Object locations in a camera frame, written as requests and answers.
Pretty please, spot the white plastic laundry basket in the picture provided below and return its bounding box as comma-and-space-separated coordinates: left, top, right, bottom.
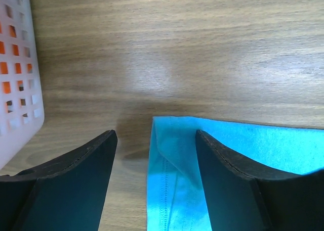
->
0, 0, 45, 167

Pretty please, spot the cyan blue t-shirt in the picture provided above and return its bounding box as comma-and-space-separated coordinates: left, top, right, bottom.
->
147, 116, 323, 230

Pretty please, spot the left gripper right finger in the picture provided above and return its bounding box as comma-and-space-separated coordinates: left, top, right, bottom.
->
195, 130, 323, 230

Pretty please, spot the orange t-shirt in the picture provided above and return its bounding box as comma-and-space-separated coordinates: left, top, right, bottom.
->
1, 22, 36, 96

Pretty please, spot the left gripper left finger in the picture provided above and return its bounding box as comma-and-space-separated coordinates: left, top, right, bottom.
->
1, 130, 117, 230

